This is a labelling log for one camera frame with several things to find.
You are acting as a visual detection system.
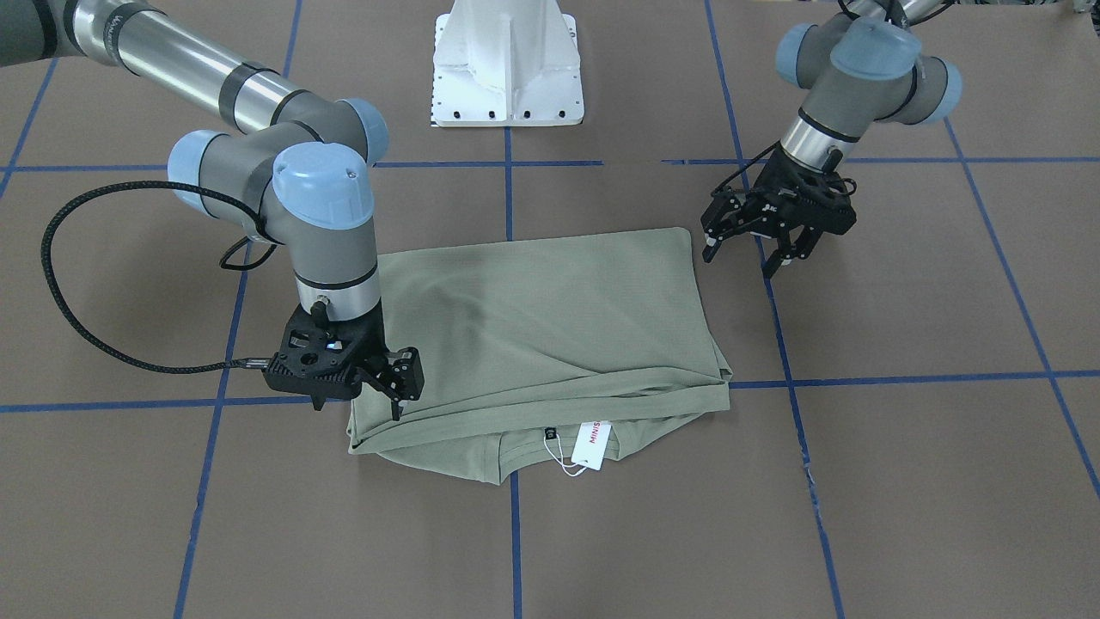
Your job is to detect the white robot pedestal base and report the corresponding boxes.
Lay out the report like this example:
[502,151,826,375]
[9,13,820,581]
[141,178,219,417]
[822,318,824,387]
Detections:
[430,1,585,128]

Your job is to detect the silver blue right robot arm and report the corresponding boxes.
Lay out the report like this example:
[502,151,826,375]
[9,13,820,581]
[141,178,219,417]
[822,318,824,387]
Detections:
[3,1,424,420]

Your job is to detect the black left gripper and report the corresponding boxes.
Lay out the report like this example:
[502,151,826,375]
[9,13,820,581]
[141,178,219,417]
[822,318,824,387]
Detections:
[700,144,857,279]

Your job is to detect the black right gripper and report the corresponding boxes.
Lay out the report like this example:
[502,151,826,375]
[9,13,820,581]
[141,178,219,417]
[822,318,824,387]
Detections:
[262,305,425,420]

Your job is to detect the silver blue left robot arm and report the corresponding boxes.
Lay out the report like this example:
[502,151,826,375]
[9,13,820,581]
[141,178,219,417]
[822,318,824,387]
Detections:
[700,1,963,278]

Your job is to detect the olive green long-sleeve shirt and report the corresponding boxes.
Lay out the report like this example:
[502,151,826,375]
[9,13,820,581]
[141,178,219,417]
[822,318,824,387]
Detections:
[347,226,732,485]

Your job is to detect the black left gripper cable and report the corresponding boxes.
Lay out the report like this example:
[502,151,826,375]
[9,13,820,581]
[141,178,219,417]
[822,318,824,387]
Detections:
[712,150,779,203]

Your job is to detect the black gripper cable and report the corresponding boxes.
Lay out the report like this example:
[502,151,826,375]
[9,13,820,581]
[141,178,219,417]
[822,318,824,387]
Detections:
[40,181,297,376]
[712,150,779,203]

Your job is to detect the white red shirt hang tag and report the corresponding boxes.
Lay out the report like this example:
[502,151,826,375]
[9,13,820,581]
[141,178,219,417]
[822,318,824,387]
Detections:
[570,420,613,471]

